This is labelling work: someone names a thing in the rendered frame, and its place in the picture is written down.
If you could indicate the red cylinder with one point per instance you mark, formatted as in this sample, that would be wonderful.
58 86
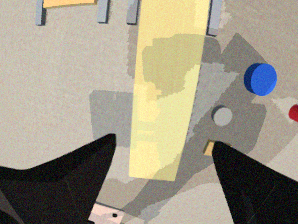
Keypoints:
293 113

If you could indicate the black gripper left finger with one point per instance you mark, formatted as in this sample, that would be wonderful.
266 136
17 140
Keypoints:
62 191

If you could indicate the blue cylinder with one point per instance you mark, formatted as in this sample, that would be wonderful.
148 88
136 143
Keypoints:
260 79

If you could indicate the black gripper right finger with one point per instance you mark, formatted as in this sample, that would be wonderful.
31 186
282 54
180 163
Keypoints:
255 194

